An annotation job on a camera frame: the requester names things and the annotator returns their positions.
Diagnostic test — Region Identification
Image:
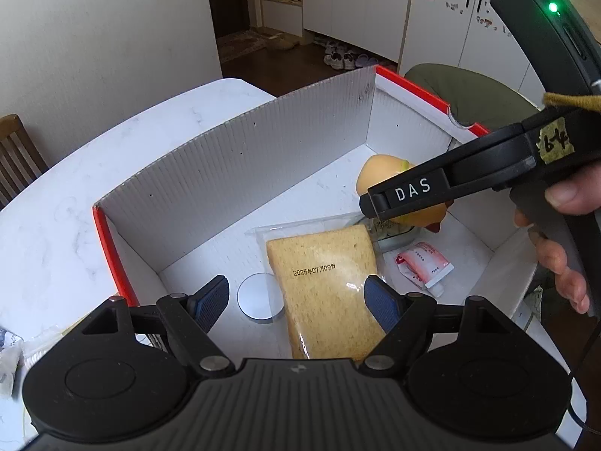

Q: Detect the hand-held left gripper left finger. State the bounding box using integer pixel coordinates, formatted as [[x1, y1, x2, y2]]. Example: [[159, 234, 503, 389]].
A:
[[77, 275, 236, 379]]

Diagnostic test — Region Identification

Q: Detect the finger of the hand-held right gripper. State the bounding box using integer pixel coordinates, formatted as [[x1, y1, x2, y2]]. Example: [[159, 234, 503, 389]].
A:
[[359, 122, 537, 220]]

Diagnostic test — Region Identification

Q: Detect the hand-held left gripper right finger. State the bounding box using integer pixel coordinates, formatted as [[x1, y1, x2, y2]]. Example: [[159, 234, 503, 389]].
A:
[[359, 275, 515, 377]]

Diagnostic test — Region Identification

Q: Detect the white round disc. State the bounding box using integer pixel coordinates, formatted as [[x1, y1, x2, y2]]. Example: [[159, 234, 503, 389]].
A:
[[237, 272, 286, 323]]

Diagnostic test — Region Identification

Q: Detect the pink and white tube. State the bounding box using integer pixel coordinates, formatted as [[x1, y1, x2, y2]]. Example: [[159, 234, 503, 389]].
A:
[[396, 241, 456, 298]]

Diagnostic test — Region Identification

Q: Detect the clear small packet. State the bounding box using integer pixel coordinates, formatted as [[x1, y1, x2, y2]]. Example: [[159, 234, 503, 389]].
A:
[[371, 216, 417, 253]]

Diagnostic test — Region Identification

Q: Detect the packed bread slice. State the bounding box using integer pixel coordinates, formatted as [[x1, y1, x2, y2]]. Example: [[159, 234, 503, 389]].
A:
[[246, 211, 390, 362]]

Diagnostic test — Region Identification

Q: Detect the white cardboard box red rim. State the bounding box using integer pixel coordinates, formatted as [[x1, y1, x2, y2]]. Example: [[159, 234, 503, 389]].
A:
[[92, 65, 539, 363]]

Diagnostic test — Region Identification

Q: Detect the person's right hand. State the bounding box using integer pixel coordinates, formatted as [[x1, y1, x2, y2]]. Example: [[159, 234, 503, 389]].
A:
[[514, 162, 601, 315]]

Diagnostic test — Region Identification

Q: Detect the mustard yellow cloth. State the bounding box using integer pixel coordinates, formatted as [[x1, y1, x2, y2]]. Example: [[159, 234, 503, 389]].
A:
[[544, 93, 601, 112]]

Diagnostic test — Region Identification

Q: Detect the green chair back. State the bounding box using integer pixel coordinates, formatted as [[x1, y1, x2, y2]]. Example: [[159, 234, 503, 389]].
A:
[[404, 63, 541, 133]]

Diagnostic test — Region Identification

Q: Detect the white stickered cabinet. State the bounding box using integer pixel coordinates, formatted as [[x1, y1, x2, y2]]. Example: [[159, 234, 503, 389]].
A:
[[399, 0, 548, 105]]

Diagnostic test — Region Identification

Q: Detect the white base cabinet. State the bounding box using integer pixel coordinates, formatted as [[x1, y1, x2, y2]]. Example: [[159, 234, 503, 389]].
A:
[[303, 0, 416, 65]]

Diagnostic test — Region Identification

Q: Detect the patterned door mat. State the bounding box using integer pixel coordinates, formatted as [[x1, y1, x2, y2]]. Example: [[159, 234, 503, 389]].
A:
[[218, 28, 282, 64]]

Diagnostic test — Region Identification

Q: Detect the brown wooden chair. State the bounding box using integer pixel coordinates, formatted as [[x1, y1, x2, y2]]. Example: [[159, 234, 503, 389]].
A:
[[0, 114, 49, 210]]

